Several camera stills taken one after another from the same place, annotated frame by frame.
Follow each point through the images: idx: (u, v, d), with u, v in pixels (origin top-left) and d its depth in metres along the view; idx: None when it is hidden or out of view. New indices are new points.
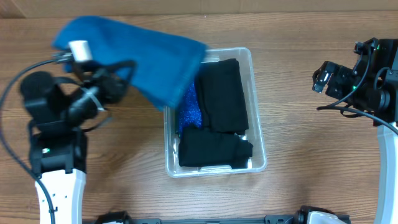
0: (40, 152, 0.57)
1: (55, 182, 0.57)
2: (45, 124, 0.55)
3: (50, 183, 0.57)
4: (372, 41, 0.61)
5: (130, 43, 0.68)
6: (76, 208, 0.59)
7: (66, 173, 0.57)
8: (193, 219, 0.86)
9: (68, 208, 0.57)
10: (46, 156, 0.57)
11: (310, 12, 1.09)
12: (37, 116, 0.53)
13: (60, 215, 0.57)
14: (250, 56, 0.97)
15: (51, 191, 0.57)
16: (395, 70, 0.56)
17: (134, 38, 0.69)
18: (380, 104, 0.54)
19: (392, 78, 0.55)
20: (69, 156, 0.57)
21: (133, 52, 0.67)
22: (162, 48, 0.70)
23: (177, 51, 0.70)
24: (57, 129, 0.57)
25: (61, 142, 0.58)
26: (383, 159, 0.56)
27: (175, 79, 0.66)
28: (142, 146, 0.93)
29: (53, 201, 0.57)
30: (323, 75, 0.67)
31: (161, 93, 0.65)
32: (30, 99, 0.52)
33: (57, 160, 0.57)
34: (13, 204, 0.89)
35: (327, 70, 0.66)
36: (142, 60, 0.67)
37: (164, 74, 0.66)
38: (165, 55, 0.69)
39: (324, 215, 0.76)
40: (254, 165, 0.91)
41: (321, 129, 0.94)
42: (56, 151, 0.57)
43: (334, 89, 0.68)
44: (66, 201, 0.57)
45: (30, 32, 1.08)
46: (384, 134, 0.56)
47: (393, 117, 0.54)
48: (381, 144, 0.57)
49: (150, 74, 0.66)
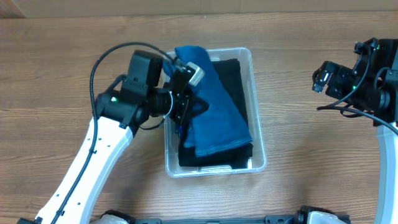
0: (110, 98, 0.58)
1: (108, 126, 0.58)
2: (133, 76, 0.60)
3: (104, 127, 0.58)
4: (372, 41, 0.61)
5: (216, 91, 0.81)
6: (107, 165, 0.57)
7: (121, 126, 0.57)
8: (193, 219, 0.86)
9: (104, 158, 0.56)
10: (118, 100, 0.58)
11: (310, 13, 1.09)
12: (135, 67, 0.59)
13: (95, 162, 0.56)
14: (250, 56, 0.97)
15: (99, 134, 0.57)
16: (394, 70, 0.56)
17: (220, 88, 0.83)
18: (380, 104, 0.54)
19: (392, 78, 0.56)
20: (132, 111, 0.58)
21: (212, 101, 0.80)
22: (234, 109, 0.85)
23: (233, 111, 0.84)
24: (134, 86, 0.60)
25: (131, 100, 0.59)
26: (384, 159, 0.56)
27: (219, 133, 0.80)
28: (142, 147, 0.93)
29: (97, 145, 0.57)
30: (323, 75, 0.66)
31: (201, 138, 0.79)
32: (142, 55, 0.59)
33: (120, 111, 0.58)
34: (13, 204, 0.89)
35: (327, 70, 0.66)
36: (224, 114, 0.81)
37: (226, 130, 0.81)
38: (229, 116, 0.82)
39: (324, 215, 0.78)
40: (254, 166, 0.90)
41: (321, 129, 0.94)
42: (122, 106, 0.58)
43: (334, 89, 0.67)
44: (106, 151, 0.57)
45: (30, 32, 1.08)
46: (383, 134, 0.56)
47: (393, 117, 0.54)
48: (381, 144, 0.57)
49: (205, 121, 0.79)
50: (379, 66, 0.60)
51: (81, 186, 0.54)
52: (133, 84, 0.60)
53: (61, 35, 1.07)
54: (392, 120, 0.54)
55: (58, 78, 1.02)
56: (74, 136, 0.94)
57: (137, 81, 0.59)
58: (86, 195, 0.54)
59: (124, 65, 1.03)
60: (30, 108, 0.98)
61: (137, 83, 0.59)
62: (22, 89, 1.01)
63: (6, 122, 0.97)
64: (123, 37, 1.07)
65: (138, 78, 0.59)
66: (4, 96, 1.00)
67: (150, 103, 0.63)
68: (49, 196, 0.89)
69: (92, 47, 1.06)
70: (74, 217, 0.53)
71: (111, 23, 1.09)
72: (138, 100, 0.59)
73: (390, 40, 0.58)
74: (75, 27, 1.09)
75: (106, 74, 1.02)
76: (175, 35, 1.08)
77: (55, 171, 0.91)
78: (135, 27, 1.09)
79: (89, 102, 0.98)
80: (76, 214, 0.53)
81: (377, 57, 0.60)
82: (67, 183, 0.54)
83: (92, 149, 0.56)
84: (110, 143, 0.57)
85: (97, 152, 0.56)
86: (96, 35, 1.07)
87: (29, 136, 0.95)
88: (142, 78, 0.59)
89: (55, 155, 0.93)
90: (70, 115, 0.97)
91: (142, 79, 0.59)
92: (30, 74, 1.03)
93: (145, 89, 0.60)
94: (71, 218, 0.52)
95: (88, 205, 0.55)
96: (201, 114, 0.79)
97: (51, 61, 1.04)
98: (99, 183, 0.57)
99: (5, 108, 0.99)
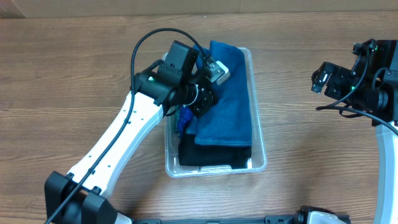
0: (147, 76, 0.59)
1: (143, 100, 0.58)
2: (170, 62, 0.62)
3: (140, 101, 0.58)
4: (370, 42, 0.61)
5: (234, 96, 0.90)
6: (137, 139, 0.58)
7: (155, 103, 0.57)
8: (193, 219, 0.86)
9: (137, 130, 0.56)
10: (157, 79, 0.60)
11: (310, 13, 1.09)
12: (174, 53, 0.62)
13: (128, 132, 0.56)
14: (250, 56, 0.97)
15: (135, 107, 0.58)
16: (393, 70, 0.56)
17: (238, 92, 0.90)
18: (379, 104, 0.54)
19: (390, 78, 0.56)
20: (165, 92, 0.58)
21: (227, 102, 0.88)
22: (245, 116, 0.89)
23: (243, 119, 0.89)
24: (170, 70, 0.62)
25: (166, 83, 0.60)
26: (382, 157, 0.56)
27: (219, 129, 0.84)
28: (142, 147, 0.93)
29: (132, 115, 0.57)
30: (321, 76, 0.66)
31: (203, 126, 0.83)
32: (181, 44, 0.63)
33: (155, 91, 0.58)
34: (13, 204, 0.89)
35: (326, 71, 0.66)
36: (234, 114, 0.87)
37: (228, 127, 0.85)
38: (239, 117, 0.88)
39: (324, 215, 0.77)
40: (254, 165, 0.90)
41: (321, 130, 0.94)
42: (158, 85, 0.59)
43: (333, 90, 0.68)
44: (139, 123, 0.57)
45: (30, 32, 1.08)
46: (382, 134, 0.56)
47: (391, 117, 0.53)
48: (380, 143, 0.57)
49: (213, 119, 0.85)
50: (377, 67, 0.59)
51: (114, 150, 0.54)
52: (170, 68, 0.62)
53: (61, 35, 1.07)
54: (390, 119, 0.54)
55: (58, 78, 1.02)
56: (73, 136, 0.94)
57: (173, 66, 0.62)
58: (117, 160, 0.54)
59: (124, 65, 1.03)
60: (30, 108, 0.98)
61: (173, 68, 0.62)
62: (22, 89, 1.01)
63: (6, 122, 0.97)
64: (123, 36, 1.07)
65: (176, 65, 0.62)
66: (4, 96, 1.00)
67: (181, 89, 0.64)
68: None
69: (92, 47, 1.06)
70: (104, 178, 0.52)
71: (111, 23, 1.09)
72: (173, 82, 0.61)
73: (388, 42, 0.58)
74: (75, 27, 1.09)
75: (106, 74, 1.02)
76: (175, 35, 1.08)
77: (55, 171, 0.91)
78: (135, 27, 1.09)
79: (89, 102, 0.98)
80: (106, 176, 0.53)
81: (375, 59, 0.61)
82: (100, 147, 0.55)
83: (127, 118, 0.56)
84: (143, 116, 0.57)
85: (131, 122, 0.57)
86: (96, 34, 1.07)
87: (28, 136, 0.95)
88: (179, 64, 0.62)
89: (55, 155, 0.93)
90: (70, 115, 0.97)
91: (178, 65, 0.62)
92: (30, 74, 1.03)
93: (181, 74, 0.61)
94: (99, 178, 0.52)
95: (117, 171, 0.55)
96: (211, 112, 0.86)
97: (51, 61, 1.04)
98: (128, 154, 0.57)
99: (5, 108, 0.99)
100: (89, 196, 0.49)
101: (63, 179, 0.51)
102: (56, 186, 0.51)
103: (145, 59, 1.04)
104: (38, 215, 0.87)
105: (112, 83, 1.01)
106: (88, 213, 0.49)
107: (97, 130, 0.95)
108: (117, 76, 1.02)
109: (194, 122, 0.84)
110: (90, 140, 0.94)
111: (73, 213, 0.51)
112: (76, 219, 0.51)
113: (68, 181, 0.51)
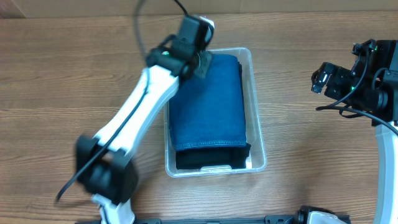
0: (161, 51, 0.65)
1: (158, 75, 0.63)
2: (182, 37, 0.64)
3: (155, 74, 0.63)
4: (370, 42, 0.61)
5: (219, 99, 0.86)
6: (155, 108, 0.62)
7: (171, 75, 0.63)
8: (193, 219, 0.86)
9: (155, 99, 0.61)
10: (169, 53, 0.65)
11: (310, 13, 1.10)
12: (186, 28, 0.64)
13: (148, 99, 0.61)
14: (250, 56, 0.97)
15: (152, 79, 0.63)
16: (392, 70, 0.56)
17: (222, 96, 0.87)
18: (379, 104, 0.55)
19: (389, 78, 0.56)
20: (180, 66, 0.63)
21: (209, 108, 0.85)
22: (228, 114, 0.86)
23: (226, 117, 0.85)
24: (181, 45, 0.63)
25: (179, 56, 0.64)
26: (382, 158, 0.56)
27: (194, 128, 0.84)
28: (142, 146, 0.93)
29: (149, 86, 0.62)
30: (321, 76, 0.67)
31: (178, 126, 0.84)
32: (193, 17, 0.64)
33: (168, 65, 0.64)
34: (13, 204, 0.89)
35: (326, 71, 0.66)
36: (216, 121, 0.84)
37: (204, 126, 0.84)
38: (222, 123, 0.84)
39: (324, 214, 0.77)
40: (254, 165, 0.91)
41: (321, 130, 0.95)
42: (171, 60, 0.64)
43: (333, 91, 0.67)
44: (156, 93, 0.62)
45: (30, 32, 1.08)
46: (382, 134, 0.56)
47: (390, 117, 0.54)
48: (380, 144, 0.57)
49: (194, 124, 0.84)
50: (377, 67, 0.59)
51: (135, 118, 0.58)
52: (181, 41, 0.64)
53: (61, 35, 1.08)
54: (390, 119, 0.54)
55: (58, 78, 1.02)
56: (74, 136, 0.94)
57: (186, 41, 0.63)
58: (140, 122, 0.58)
59: (124, 65, 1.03)
60: (30, 108, 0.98)
61: (185, 43, 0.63)
62: (22, 89, 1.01)
63: (6, 122, 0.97)
64: (123, 36, 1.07)
65: (188, 38, 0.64)
66: (4, 96, 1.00)
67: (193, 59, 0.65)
68: (49, 195, 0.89)
69: (92, 46, 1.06)
70: (130, 138, 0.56)
71: (111, 23, 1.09)
72: (183, 57, 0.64)
73: (388, 42, 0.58)
74: (75, 27, 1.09)
75: (106, 74, 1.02)
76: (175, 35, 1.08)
77: (55, 171, 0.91)
78: (135, 26, 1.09)
79: (89, 102, 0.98)
80: (130, 138, 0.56)
81: (375, 58, 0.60)
82: (122, 116, 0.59)
83: (145, 89, 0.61)
84: (158, 94, 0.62)
85: (149, 93, 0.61)
86: (96, 34, 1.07)
87: (28, 136, 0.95)
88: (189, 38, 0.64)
89: (55, 155, 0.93)
90: (70, 115, 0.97)
91: (189, 39, 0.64)
92: (30, 74, 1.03)
93: (194, 48, 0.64)
94: (125, 138, 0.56)
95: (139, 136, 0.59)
96: (192, 119, 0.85)
97: (51, 61, 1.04)
98: (148, 120, 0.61)
99: (5, 108, 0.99)
100: (115, 155, 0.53)
101: (92, 141, 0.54)
102: (85, 148, 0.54)
103: None
104: (38, 215, 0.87)
105: (112, 83, 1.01)
106: (116, 171, 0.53)
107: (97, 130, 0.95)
108: (117, 76, 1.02)
109: (176, 124, 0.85)
110: None
111: (97, 175, 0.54)
112: (100, 182, 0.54)
113: (97, 142, 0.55)
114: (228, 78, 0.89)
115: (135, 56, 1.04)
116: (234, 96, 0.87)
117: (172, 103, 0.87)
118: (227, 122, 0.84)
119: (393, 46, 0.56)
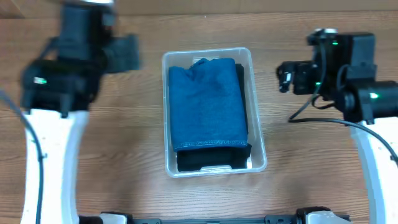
0: (35, 74, 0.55)
1: (46, 119, 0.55)
2: (65, 37, 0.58)
3: (45, 122, 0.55)
4: (320, 33, 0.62)
5: (216, 101, 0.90)
6: (68, 173, 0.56)
7: (28, 111, 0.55)
8: (193, 219, 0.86)
9: (60, 158, 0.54)
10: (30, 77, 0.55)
11: (310, 13, 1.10)
12: (72, 18, 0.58)
13: (48, 165, 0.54)
14: (250, 56, 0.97)
15: (41, 133, 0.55)
16: (354, 65, 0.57)
17: (220, 98, 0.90)
18: (346, 106, 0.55)
19: (352, 74, 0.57)
20: (69, 89, 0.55)
21: (207, 110, 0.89)
22: (227, 114, 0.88)
23: (224, 117, 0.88)
24: (67, 46, 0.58)
25: (69, 68, 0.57)
26: (364, 160, 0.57)
27: (193, 129, 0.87)
28: (143, 146, 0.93)
29: (43, 145, 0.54)
30: (285, 76, 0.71)
31: (176, 126, 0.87)
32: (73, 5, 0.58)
33: (56, 89, 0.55)
34: (14, 204, 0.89)
35: (286, 71, 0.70)
36: (214, 122, 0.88)
37: (202, 127, 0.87)
38: (219, 124, 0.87)
39: (321, 214, 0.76)
40: (254, 165, 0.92)
41: (321, 130, 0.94)
42: (51, 82, 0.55)
43: (301, 87, 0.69)
44: (54, 152, 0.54)
45: (30, 32, 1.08)
46: (357, 134, 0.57)
47: (360, 116, 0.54)
48: (357, 145, 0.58)
49: (191, 125, 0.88)
50: (338, 63, 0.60)
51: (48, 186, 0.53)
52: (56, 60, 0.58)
53: None
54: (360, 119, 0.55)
55: None
56: None
57: (73, 41, 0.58)
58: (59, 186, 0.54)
59: None
60: None
61: (71, 43, 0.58)
62: None
63: (6, 122, 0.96)
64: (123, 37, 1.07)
65: (77, 37, 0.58)
66: None
67: (57, 73, 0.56)
68: None
69: None
70: (55, 212, 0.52)
71: None
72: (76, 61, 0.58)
73: (346, 38, 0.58)
74: None
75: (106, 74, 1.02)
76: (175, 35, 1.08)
77: None
78: (135, 27, 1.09)
79: None
80: (56, 213, 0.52)
81: (334, 53, 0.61)
82: (35, 190, 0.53)
83: (40, 155, 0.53)
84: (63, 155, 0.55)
85: (60, 143, 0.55)
86: None
87: None
88: (76, 35, 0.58)
89: None
90: None
91: (76, 37, 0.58)
92: None
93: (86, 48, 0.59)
94: (51, 214, 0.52)
95: (66, 208, 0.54)
96: (190, 120, 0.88)
97: None
98: (69, 183, 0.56)
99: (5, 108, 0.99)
100: None
101: None
102: None
103: (145, 59, 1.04)
104: None
105: (112, 83, 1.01)
106: None
107: (97, 130, 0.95)
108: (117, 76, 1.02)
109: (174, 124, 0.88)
110: (90, 140, 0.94)
111: None
112: None
113: None
114: (227, 78, 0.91)
115: None
116: (232, 96, 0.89)
117: (171, 105, 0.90)
118: (224, 124, 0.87)
119: (352, 43, 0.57)
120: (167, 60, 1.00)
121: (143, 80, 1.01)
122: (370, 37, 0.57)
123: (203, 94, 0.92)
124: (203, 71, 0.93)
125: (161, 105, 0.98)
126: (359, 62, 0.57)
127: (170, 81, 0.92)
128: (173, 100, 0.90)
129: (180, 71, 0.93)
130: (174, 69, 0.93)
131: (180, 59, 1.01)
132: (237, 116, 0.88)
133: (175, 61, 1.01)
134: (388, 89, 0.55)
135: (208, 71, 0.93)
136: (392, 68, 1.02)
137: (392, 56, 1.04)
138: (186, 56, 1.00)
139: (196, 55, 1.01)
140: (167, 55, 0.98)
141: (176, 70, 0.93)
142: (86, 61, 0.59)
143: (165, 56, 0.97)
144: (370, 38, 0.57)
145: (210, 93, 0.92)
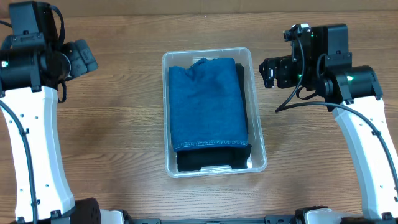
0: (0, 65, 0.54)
1: (19, 99, 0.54)
2: (22, 32, 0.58)
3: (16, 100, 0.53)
4: (296, 28, 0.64)
5: (216, 101, 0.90)
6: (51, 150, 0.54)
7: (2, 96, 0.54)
8: (193, 219, 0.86)
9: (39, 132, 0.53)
10: None
11: (310, 13, 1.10)
12: (20, 15, 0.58)
13: (32, 140, 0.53)
14: (250, 56, 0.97)
15: (19, 112, 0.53)
16: (331, 53, 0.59)
17: (221, 98, 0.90)
18: (326, 91, 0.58)
19: (329, 61, 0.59)
20: (31, 70, 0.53)
21: (207, 110, 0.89)
22: (226, 114, 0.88)
23: (224, 117, 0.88)
24: (27, 38, 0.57)
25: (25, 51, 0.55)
26: (348, 138, 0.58)
27: (193, 129, 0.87)
28: (143, 146, 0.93)
29: (23, 122, 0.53)
30: (268, 72, 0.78)
31: (176, 126, 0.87)
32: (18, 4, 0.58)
33: (23, 71, 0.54)
34: (14, 204, 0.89)
35: (270, 67, 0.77)
36: (214, 122, 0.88)
37: (202, 127, 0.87)
38: (219, 124, 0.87)
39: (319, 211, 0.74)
40: (254, 166, 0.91)
41: (321, 130, 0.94)
42: (16, 64, 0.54)
43: (284, 81, 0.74)
44: (34, 126, 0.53)
45: None
46: (339, 116, 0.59)
47: (341, 99, 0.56)
48: (341, 125, 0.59)
49: (191, 125, 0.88)
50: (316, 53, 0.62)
51: (35, 166, 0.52)
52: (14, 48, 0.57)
53: None
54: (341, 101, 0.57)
55: None
56: (73, 136, 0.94)
57: (30, 33, 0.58)
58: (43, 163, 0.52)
59: (124, 65, 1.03)
60: None
61: (29, 35, 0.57)
62: None
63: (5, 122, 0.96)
64: (123, 36, 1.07)
65: (32, 29, 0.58)
66: None
67: (25, 51, 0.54)
68: None
69: (92, 46, 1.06)
70: (50, 196, 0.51)
71: (111, 23, 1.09)
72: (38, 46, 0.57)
73: (321, 29, 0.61)
74: (75, 26, 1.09)
75: (106, 74, 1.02)
76: (175, 35, 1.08)
77: None
78: (135, 26, 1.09)
79: (89, 102, 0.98)
80: (48, 194, 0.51)
81: (310, 44, 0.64)
82: (23, 175, 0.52)
83: (20, 131, 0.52)
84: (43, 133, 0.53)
85: (38, 117, 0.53)
86: (96, 35, 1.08)
87: None
88: (31, 27, 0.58)
89: None
90: (69, 115, 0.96)
91: (30, 28, 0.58)
92: None
93: (43, 35, 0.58)
94: (46, 198, 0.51)
95: (59, 186, 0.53)
96: (190, 120, 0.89)
97: None
98: (56, 161, 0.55)
99: None
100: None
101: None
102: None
103: (145, 59, 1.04)
104: None
105: (112, 83, 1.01)
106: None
107: (97, 130, 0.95)
108: (117, 76, 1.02)
109: (174, 124, 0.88)
110: (90, 140, 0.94)
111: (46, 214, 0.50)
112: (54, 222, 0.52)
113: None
114: (227, 78, 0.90)
115: (135, 56, 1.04)
116: (232, 96, 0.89)
117: (171, 105, 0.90)
118: (224, 124, 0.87)
119: (326, 35, 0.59)
120: (167, 60, 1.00)
121: (143, 79, 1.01)
122: (343, 28, 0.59)
123: (203, 94, 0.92)
124: (203, 71, 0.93)
125: (161, 105, 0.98)
126: (336, 51, 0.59)
127: (170, 81, 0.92)
128: (173, 99, 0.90)
129: (180, 71, 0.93)
130: (174, 68, 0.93)
131: (180, 59, 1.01)
132: (238, 116, 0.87)
133: (175, 61, 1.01)
134: (362, 73, 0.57)
135: (207, 72, 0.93)
136: (392, 68, 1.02)
137: (392, 56, 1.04)
138: (186, 56, 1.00)
139: (196, 55, 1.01)
140: (167, 55, 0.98)
141: (176, 70, 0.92)
142: (45, 44, 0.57)
143: (165, 55, 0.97)
144: (342, 28, 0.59)
145: (210, 93, 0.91)
